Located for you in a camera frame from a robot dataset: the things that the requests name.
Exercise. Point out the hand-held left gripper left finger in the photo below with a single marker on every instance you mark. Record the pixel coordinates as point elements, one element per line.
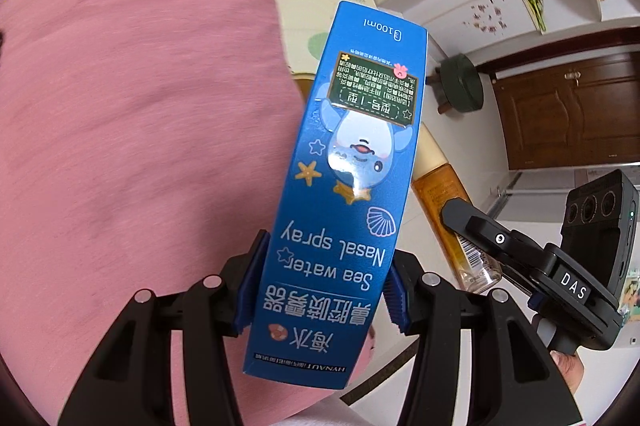
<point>250,291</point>

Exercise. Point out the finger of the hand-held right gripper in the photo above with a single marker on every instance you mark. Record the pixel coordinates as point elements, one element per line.
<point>520,283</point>
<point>480,231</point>

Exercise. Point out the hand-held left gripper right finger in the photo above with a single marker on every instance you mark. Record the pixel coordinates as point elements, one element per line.
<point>397,298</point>

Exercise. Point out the gold bottle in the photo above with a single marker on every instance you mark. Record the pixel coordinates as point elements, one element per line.
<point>440,191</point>

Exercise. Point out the blue cardboard box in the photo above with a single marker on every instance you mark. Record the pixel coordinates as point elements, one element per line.
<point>350,186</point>

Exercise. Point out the person's right hand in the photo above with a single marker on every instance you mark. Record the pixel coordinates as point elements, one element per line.
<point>570,371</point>

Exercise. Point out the brown wooden door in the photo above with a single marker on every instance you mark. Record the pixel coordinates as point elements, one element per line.
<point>565,116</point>

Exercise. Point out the dark green stool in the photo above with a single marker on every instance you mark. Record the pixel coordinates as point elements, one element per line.
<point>462,81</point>

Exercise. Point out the patterned play mat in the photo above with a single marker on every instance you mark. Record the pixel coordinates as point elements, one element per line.
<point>320,6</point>

